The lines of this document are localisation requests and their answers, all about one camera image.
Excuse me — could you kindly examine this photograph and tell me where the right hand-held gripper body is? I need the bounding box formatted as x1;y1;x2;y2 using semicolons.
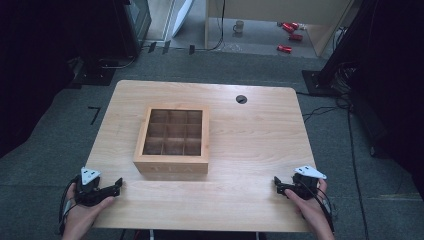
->
283;164;328;201

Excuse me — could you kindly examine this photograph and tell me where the grey mug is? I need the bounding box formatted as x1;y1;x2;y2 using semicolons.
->
232;20;246;35

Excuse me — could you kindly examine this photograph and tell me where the white board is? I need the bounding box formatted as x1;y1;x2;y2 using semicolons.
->
170;0;195;38

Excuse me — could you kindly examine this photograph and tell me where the black cabinet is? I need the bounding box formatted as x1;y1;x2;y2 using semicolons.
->
111;0;153;58

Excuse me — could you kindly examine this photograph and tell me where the dark curtain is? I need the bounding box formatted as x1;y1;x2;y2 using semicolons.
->
319;0;424;201
0;0;131;159

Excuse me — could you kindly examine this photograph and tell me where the black tape corner mark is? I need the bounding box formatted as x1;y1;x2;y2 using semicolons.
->
87;105;102;126

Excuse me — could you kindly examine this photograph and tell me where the person's left hand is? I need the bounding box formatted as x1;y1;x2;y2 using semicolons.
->
61;182;116;236

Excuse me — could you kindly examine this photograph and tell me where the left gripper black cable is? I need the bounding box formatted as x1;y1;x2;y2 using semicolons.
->
58;176;81;235

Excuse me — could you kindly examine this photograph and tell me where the black hanging cable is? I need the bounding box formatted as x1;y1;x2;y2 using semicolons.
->
205;0;227;52

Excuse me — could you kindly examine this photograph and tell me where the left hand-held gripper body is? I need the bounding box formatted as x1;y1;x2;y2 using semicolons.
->
73;166;121;207

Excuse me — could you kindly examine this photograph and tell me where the black stand base plate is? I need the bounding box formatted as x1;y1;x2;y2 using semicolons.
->
301;68;351;98
66;56;118;90

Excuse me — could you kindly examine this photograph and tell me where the wooden compartment box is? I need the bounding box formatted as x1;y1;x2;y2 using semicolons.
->
133;105;211;175

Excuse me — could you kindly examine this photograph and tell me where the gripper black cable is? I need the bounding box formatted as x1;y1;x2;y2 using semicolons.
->
308;184;336;234
58;176;81;235

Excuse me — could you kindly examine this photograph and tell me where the black floor cable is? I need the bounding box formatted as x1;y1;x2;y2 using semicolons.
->
295;91;370;240

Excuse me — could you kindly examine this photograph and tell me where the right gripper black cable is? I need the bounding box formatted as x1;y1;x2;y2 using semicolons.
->
308;184;336;234

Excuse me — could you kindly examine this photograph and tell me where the person's right hand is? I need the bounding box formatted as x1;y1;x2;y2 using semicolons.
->
284;178;331;234

